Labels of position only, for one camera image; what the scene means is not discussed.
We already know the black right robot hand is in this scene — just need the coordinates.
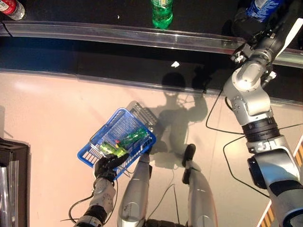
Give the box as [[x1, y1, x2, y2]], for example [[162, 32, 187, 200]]
[[231, 0, 301, 56]]

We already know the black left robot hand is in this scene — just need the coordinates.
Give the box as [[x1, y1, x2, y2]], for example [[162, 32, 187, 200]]
[[94, 153, 130, 183]]

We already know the Pepsi bottle blue cap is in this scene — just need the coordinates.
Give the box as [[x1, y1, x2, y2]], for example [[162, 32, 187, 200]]
[[245, 0, 285, 24]]

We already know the green Sprite bottle yellow cap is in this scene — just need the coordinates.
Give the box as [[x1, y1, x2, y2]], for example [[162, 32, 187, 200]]
[[151, 0, 174, 30], [117, 128, 148, 148]]

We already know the blue plastic shopping basket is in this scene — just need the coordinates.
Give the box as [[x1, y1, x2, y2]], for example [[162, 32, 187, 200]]
[[77, 107, 157, 182]]

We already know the green drink can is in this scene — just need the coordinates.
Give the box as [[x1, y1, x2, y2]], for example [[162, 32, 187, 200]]
[[99, 141, 117, 155]]

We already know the small green drink item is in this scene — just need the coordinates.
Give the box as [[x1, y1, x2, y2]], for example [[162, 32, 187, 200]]
[[115, 147, 130, 157]]

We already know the black side shelf unit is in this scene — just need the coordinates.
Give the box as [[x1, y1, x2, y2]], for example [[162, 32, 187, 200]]
[[0, 136, 31, 227]]

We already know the black metal shelf board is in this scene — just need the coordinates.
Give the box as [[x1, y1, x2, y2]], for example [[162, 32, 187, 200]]
[[0, 0, 303, 52], [0, 36, 303, 107]]

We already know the clear water bottle red label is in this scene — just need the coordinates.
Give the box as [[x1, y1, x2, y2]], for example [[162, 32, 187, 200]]
[[0, 0, 26, 21]]

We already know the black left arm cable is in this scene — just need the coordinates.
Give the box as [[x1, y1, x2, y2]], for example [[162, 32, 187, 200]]
[[68, 195, 95, 224]]

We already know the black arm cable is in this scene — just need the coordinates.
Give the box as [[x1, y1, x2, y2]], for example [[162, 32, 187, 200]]
[[68, 195, 95, 224], [205, 88, 270, 198]]

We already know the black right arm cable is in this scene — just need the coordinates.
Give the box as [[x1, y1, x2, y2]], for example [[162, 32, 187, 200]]
[[205, 88, 270, 198]]

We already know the clear plastic price rail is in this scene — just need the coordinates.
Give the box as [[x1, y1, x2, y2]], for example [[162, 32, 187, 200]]
[[0, 20, 11, 37], [7, 20, 303, 68]]

